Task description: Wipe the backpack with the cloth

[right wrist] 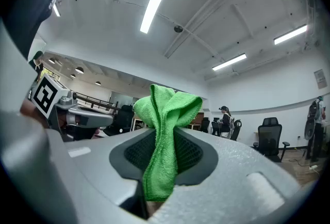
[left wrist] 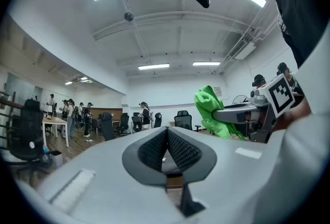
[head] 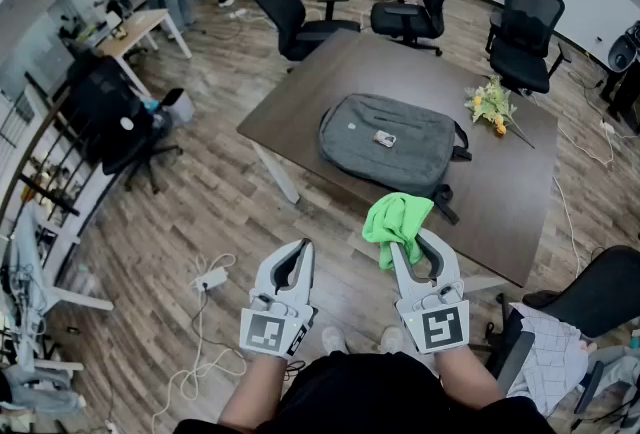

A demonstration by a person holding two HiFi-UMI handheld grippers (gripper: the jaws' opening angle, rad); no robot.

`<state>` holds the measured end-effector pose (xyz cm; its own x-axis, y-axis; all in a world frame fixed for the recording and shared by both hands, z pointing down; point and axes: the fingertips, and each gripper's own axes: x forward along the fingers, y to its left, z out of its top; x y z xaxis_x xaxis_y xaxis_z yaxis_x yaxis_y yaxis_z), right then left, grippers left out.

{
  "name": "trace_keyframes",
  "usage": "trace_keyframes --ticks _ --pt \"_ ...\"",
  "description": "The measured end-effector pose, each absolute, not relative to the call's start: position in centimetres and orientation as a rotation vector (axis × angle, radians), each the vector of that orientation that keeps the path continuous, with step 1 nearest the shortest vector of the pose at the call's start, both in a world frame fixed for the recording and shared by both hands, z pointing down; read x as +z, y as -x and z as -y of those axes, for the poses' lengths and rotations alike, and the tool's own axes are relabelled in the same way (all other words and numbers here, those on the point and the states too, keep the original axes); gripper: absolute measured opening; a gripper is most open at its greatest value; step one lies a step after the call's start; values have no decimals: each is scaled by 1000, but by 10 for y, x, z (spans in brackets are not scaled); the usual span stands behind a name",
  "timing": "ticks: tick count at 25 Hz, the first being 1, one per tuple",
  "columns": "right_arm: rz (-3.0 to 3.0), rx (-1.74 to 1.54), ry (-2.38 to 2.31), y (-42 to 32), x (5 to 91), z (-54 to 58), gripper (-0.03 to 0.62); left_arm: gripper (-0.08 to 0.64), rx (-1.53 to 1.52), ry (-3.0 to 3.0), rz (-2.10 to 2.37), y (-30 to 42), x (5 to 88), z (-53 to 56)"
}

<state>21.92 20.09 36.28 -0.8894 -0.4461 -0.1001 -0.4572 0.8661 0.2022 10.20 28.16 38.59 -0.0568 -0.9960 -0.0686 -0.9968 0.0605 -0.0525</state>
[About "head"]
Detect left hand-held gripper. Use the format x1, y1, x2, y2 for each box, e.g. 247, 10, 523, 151
238, 237, 318, 362

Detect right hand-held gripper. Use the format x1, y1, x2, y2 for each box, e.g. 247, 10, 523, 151
389, 227, 472, 356

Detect green cloth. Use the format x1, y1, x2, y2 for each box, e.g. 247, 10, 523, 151
361, 191, 435, 272

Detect grey fabric backpack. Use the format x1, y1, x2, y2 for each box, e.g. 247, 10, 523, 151
317, 93, 474, 227

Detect person's right forearm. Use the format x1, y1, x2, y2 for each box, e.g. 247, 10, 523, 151
432, 344, 506, 412

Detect person's left forearm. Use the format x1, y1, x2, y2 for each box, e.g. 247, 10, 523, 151
217, 350, 290, 429

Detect person's right white shoe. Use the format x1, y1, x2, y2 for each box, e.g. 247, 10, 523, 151
378, 325, 404, 355

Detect person's black clothing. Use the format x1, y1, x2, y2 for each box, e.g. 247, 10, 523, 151
172, 350, 557, 434

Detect white checked garment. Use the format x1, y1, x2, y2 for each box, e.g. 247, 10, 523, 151
505, 301, 599, 417

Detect artificial yellow flower bouquet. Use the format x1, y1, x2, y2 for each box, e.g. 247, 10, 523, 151
463, 74, 537, 150

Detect grey waste bin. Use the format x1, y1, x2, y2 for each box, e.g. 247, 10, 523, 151
149, 88, 196, 128

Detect black metal shelf rack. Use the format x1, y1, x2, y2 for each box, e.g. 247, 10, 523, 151
0, 81, 134, 243

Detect black mesh office chair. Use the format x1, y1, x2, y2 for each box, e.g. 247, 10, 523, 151
485, 0, 573, 97

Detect wooden desk white legs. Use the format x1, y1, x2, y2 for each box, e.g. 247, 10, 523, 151
97, 8, 194, 98

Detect white frame desk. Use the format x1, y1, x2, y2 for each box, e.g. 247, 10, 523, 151
0, 206, 115, 373

